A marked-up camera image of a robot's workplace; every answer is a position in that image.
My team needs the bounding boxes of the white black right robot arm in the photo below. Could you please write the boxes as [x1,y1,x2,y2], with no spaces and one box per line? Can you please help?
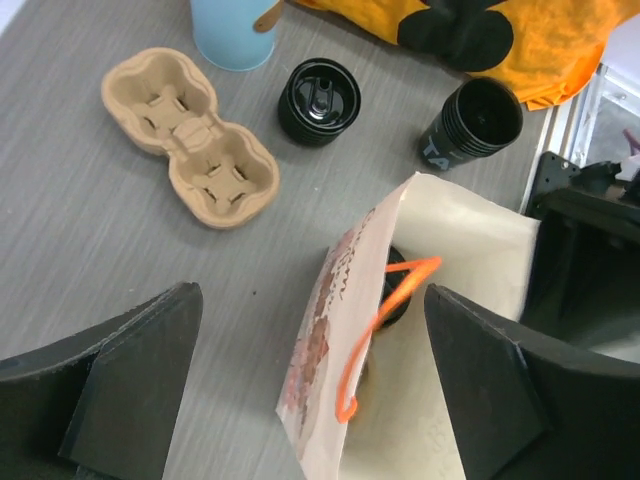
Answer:
[520,152,639,358]

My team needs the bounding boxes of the light blue straw cup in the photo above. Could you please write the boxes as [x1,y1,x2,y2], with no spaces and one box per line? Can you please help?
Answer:
[190,0,284,72]

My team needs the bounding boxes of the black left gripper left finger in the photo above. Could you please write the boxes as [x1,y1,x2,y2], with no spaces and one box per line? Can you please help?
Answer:
[1,282,203,479]

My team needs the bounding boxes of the orange cartoon print cloth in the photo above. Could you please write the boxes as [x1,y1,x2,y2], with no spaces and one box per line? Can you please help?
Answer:
[304,0,639,111]

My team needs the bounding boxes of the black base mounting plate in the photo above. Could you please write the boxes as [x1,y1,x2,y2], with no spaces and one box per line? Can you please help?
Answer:
[524,151,581,216]

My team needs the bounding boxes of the brown pulp cup carrier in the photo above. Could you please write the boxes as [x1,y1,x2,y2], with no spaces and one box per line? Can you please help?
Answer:
[101,47,280,229]

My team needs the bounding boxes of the black coffee cup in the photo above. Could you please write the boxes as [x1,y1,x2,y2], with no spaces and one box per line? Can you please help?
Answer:
[418,77,523,171]

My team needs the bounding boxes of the aluminium frame rail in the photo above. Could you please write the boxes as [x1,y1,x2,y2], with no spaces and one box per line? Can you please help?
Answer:
[519,65,639,212]

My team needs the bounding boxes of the cream paper bag orange handles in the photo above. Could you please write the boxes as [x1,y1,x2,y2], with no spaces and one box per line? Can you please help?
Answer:
[277,173,538,479]

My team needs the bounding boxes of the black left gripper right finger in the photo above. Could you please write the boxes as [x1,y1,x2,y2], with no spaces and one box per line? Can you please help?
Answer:
[424,285,639,479]

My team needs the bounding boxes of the black ribbed cup lid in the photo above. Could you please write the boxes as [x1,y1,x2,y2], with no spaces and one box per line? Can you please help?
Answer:
[277,57,361,148]

